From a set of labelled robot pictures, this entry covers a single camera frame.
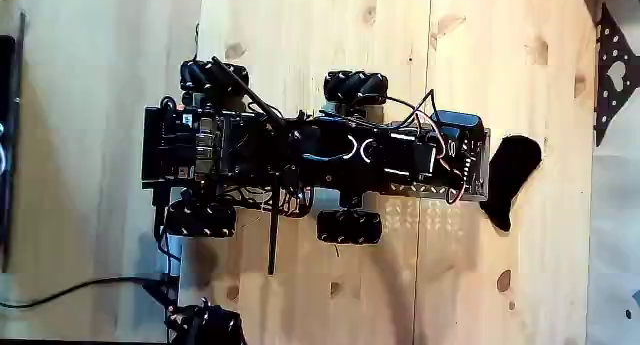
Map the black mecanum wheel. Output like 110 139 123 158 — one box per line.
315 209 384 246
164 199 238 238
323 70 390 107
179 58 250 94

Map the black oval webcam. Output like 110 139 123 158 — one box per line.
430 109 485 142

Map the black sock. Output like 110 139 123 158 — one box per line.
478 134 544 234

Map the black monitor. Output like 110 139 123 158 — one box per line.
0 12 27 275

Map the black rod antenna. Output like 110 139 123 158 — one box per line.
210 55 285 127
267 173 281 276

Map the black star dotted cloth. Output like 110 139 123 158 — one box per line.
593 2 640 147

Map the black power cable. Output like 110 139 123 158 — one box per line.
0 276 176 310

